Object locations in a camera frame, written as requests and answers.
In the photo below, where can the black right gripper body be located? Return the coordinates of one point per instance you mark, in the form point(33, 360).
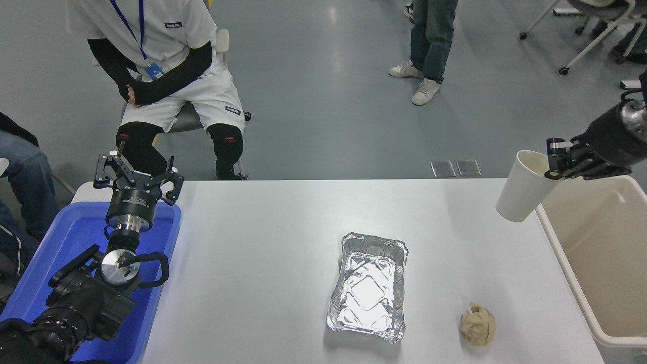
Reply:
point(609, 141)

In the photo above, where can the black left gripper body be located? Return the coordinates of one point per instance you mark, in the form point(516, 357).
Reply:
point(131, 202)

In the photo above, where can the white paper cup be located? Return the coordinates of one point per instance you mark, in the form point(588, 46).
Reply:
point(520, 192)

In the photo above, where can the person's hand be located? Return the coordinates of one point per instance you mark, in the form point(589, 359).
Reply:
point(131, 95)

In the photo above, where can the white floor bar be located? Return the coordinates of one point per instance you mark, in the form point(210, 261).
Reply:
point(568, 11)
point(631, 84)

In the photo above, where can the grey seat chair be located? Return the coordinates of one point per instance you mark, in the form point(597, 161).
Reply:
point(189, 119)

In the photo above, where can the blue plastic tray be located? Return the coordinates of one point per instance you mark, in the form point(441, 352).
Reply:
point(65, 237)

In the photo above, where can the person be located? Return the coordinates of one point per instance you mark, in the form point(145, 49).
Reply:
point(432, 35)
point(638, 54)
point(177, 30)
point(25, 177)

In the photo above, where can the metal floor plate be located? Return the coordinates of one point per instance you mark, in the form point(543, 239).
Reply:
point(469, 168)
point(443, 169)

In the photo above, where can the large pale bin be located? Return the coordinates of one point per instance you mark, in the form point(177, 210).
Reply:
point(606, 263)

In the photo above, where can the grey wheeled office chair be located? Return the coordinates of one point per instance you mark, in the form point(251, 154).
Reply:
point(606, 9)

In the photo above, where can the crumpled tan paper ball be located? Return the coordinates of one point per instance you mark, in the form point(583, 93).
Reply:
point(477, 326)

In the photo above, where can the silver foil tray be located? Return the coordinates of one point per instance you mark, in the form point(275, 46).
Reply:
point(369, 290)

